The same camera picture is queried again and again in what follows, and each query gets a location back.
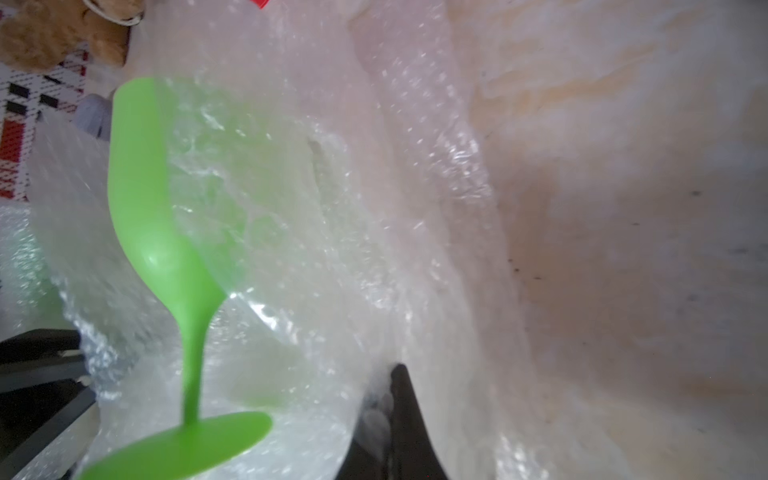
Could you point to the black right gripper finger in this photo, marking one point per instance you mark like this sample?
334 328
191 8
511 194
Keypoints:
390 440

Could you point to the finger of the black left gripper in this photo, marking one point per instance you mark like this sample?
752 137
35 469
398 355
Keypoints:
41 393

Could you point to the bright green glass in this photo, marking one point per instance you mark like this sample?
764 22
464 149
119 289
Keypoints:
138 191

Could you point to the wrapped pale green glass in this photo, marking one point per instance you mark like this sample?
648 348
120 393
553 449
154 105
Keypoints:
29 300

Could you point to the brown teddy bear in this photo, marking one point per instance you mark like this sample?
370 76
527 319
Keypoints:
42 33

